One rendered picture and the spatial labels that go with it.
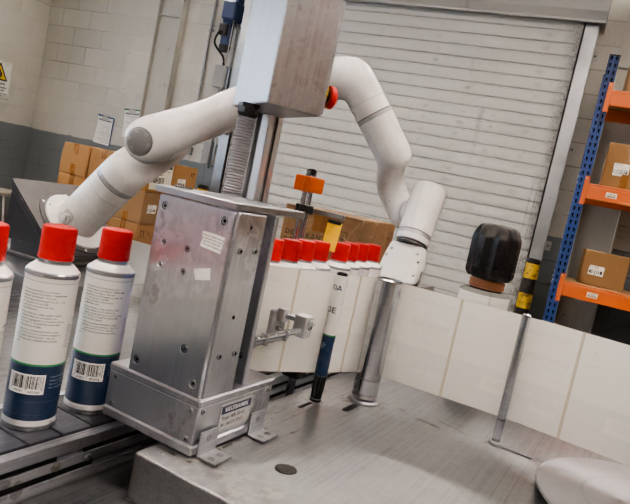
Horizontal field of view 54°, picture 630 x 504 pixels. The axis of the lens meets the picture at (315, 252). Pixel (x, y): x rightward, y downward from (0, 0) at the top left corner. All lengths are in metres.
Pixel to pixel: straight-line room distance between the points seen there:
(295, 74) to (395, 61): 4.82
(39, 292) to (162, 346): 0.13
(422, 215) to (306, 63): 0.63
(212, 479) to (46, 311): 0.23
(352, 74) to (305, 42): 0.52
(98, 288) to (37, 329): 0.08
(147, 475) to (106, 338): 0.15
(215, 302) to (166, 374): 0.10
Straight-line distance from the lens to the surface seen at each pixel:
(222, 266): 0.61
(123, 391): 0.71
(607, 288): 4.80
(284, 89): 0.97
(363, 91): 1.50
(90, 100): 7.52
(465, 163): 5.49
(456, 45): 5.72
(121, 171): 1.72
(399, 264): 1.48
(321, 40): 1.01
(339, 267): 1.14
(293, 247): 0.99
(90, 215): 1.79
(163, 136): 1.61
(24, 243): 1.83
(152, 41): 7.03
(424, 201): 1.51
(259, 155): 1.11
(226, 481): 0.64
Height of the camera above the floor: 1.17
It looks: 6 degrees down
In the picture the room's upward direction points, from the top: 12 degrees clockwise
